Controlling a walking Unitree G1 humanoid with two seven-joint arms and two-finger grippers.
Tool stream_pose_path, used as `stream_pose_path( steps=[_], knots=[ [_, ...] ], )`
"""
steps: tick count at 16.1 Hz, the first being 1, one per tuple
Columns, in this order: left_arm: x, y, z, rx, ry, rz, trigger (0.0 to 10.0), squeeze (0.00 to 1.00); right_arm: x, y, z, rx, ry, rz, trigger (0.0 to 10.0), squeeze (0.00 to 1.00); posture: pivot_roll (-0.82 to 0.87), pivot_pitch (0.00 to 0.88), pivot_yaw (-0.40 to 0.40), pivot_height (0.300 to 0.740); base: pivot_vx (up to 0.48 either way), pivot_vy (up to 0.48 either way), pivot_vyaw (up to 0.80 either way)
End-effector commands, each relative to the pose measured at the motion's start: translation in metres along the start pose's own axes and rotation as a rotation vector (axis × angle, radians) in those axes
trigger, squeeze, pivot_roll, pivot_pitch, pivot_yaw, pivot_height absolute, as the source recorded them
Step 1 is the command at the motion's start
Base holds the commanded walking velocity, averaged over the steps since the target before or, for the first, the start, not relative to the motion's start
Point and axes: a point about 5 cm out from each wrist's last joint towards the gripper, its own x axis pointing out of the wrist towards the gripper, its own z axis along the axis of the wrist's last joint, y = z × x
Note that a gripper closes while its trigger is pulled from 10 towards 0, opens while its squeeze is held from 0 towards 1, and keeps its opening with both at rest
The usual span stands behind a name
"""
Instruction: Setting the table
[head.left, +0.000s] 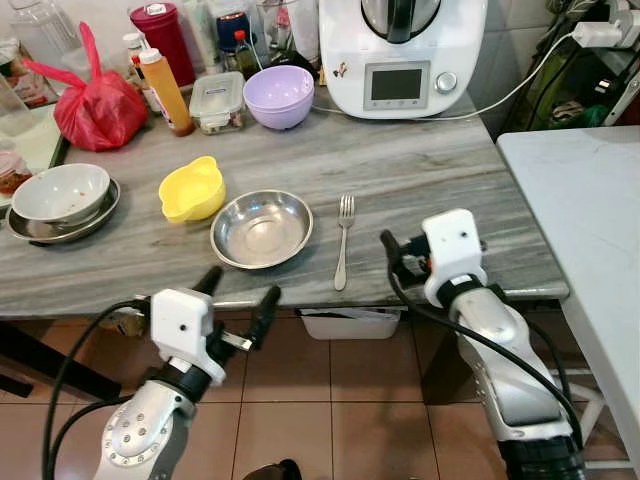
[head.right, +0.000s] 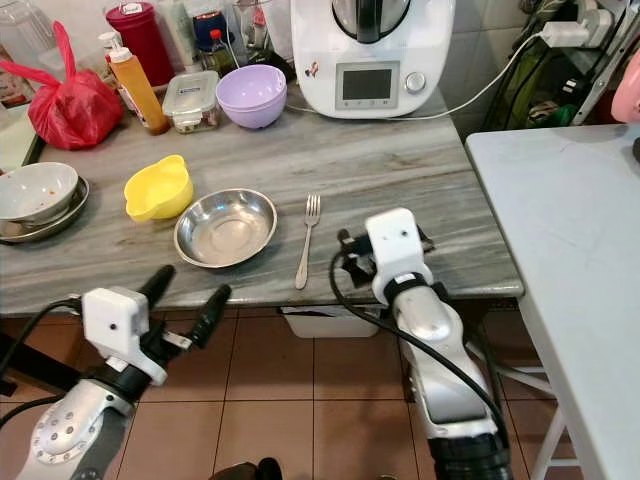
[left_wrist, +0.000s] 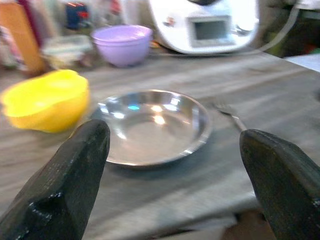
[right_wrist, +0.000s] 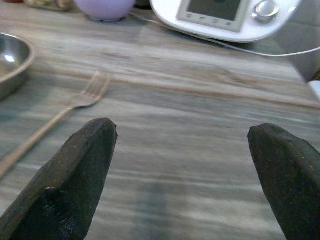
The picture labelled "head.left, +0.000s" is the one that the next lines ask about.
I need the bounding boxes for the silver metal fork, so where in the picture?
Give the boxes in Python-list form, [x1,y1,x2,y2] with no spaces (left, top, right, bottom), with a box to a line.
[332,194,358,293]

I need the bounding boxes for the stainless steel bowl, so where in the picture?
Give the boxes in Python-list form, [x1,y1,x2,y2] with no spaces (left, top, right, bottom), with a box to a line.
[209,189,315,272]

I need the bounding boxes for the white plastic bin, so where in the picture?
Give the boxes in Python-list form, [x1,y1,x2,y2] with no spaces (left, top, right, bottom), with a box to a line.
[299,307,404,342]

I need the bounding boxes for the yellow plastic bowl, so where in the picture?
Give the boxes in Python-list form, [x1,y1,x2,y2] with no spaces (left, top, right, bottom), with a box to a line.
[158,155,228,224]

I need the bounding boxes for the steel plate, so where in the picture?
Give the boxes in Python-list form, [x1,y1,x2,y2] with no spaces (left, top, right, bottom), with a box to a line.
[5,177,123,246]

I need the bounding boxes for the black robot foot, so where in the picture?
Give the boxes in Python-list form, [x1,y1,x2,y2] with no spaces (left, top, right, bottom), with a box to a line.
[242,458,303,480]

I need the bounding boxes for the white used bowl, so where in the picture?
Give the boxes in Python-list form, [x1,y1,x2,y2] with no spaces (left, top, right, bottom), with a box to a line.
[10,163,113,226]

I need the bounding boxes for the clear lidded food container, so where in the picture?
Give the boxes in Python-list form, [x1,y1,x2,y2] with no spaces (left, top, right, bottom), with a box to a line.
[188,71,248,136]

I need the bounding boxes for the white side table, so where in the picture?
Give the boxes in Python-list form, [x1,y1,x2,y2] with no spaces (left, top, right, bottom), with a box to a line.
[496,126,640,473]

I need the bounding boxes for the orange sauce squeeze bottle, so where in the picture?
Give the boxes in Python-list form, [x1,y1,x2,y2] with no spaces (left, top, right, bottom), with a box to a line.
[137,45,197,138]

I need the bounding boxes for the purple plastic bowl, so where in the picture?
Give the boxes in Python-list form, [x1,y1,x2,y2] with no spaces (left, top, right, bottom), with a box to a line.
[243,65,317,132]

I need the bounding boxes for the white kitchen cooking machine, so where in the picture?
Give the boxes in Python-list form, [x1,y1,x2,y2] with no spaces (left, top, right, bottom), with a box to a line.
[318,0,490,122]

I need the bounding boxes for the red plastic bag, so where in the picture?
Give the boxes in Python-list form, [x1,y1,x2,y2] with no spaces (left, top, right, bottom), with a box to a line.
[22,21,150,152]

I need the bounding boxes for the green bag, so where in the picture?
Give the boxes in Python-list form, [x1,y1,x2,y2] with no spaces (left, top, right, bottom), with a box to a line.
[527,45,613,132]

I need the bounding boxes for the dark bottle with red cap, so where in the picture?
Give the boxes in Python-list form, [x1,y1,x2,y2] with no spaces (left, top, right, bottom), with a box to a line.
[231,29,264,80]

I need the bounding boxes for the dark red canister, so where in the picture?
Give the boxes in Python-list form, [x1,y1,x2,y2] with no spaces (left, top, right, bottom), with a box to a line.
[129,2,198,88]

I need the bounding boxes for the white power adapter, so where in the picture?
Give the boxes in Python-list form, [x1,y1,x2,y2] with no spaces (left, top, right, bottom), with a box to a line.
[572,21,624,50]

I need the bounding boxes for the clear plastic jug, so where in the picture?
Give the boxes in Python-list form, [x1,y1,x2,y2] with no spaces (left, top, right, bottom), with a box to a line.
[8,0,83,73]

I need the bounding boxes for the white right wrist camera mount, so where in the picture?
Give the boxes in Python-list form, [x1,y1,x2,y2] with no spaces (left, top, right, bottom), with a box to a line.
[420,208,489,307]

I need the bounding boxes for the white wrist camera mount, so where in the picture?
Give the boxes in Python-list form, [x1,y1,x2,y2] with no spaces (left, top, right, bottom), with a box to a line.
[420,208,489,307]
[149,288,227,386]

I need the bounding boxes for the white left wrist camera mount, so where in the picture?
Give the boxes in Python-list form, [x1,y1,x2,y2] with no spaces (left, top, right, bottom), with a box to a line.
[149,288,227,386]

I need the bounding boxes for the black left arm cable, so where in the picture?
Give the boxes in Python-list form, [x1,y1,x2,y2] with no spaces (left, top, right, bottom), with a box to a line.
[40,298,153,480]

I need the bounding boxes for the white power cable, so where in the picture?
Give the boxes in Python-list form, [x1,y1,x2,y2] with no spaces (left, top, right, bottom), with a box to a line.
[310,30,583,124]

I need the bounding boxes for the white metal stool frame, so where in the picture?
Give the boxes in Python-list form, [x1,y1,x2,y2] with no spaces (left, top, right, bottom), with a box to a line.
[555,355,635,473]

